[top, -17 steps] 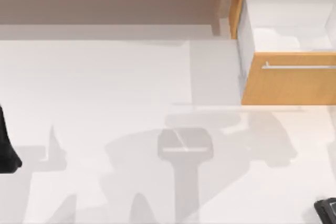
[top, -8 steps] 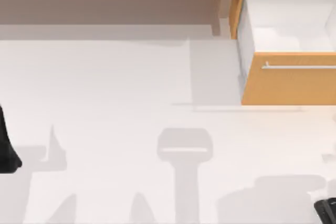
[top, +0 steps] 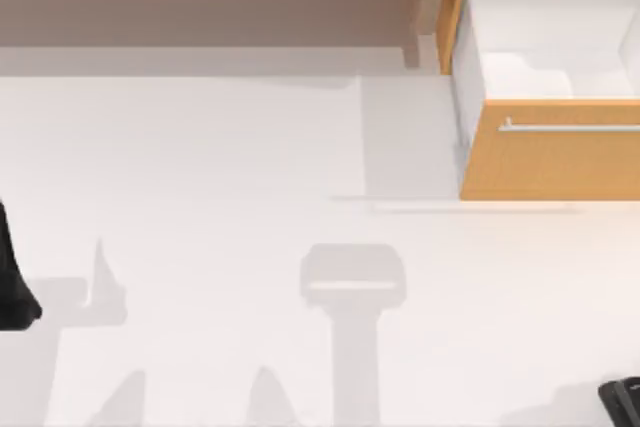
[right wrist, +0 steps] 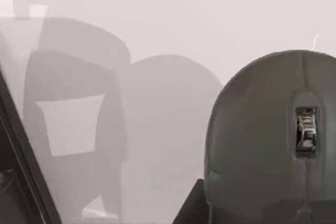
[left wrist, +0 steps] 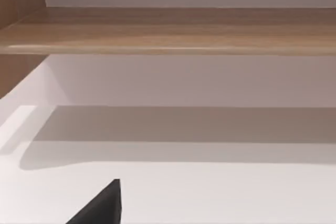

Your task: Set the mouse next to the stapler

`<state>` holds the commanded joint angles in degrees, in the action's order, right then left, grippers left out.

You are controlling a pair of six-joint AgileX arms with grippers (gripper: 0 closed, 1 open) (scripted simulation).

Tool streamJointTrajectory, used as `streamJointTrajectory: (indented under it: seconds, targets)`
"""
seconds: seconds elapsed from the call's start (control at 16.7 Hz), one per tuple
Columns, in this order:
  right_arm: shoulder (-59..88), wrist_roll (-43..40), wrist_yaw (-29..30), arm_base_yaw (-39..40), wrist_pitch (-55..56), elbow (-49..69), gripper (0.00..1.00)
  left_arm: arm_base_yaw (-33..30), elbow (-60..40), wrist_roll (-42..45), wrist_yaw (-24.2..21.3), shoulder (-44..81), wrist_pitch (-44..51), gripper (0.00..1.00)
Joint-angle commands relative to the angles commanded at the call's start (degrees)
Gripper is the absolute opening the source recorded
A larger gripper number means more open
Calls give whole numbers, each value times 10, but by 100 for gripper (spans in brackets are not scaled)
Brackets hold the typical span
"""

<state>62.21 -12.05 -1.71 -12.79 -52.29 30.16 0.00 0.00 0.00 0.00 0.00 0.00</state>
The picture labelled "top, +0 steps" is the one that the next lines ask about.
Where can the pale wooden drawer front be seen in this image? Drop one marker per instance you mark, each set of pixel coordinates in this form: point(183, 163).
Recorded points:
point(550, 167)

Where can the white open drawer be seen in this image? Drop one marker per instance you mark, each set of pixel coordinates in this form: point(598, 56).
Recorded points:
point(545, 42)

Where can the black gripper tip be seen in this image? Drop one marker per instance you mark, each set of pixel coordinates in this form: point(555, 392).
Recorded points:
point(11, 287)

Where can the wooden open shelf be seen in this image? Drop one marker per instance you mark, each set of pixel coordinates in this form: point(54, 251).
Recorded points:
point(210, 2)

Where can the black stapler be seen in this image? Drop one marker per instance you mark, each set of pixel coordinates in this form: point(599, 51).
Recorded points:
point(623, 401)

